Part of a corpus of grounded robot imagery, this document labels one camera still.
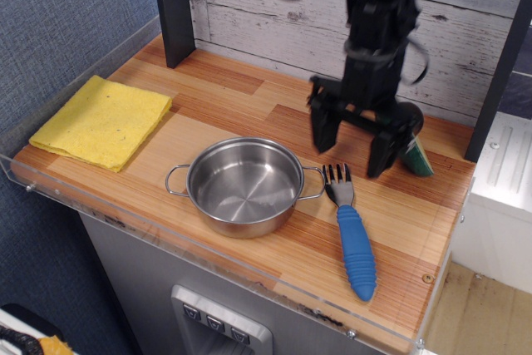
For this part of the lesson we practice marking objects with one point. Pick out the clear acrylic table guard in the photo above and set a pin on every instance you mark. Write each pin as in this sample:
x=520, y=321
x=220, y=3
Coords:
x=410, y=220

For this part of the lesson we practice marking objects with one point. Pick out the yellow folded cloth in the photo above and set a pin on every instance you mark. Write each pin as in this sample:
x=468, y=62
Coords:
x=103, y=123

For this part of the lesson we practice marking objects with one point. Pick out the green toy avocado half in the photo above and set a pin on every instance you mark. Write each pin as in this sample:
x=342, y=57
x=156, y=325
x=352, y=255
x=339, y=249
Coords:
x=414, y=155

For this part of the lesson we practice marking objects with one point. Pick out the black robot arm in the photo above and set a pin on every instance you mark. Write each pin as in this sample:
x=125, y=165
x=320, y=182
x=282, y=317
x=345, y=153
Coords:
x=379, y=29

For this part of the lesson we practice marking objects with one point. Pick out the blue handled metal fork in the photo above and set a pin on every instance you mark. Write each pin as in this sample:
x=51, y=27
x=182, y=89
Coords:
x=358, y=257

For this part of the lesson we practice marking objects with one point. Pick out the grey toy fridge cabinet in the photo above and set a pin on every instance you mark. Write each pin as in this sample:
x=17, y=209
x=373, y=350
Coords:
x=143, y=274

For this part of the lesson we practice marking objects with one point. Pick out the yellow object in corner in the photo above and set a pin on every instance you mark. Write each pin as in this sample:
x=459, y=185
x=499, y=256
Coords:
x=55, y=346

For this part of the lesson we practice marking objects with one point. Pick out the silver dispenser button panel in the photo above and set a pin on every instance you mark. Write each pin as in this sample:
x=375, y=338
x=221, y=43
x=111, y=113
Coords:
x=207, y=327

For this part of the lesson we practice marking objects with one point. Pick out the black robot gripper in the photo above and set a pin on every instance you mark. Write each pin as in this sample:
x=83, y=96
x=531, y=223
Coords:
x=365, y=86

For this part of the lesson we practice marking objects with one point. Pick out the stainless steel pot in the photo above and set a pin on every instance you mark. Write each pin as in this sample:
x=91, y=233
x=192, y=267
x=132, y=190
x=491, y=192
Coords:
x=245, y=187

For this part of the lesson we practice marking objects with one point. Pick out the black right support post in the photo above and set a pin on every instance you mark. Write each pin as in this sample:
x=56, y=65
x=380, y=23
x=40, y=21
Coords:
x=508, y=57

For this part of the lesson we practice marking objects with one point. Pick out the white toy sink unit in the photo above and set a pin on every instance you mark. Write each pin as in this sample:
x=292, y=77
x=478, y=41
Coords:
x=493, y=234

